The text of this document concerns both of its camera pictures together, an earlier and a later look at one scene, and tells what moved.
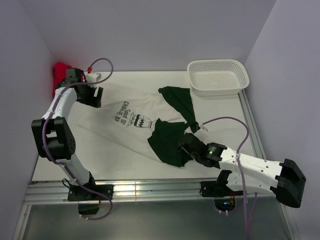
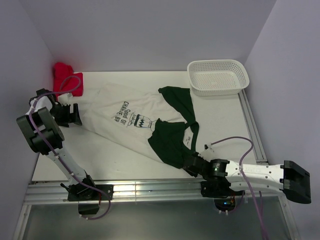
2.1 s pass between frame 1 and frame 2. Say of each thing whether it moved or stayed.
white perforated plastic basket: stayed
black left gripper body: moved
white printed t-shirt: stayed
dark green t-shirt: stayed
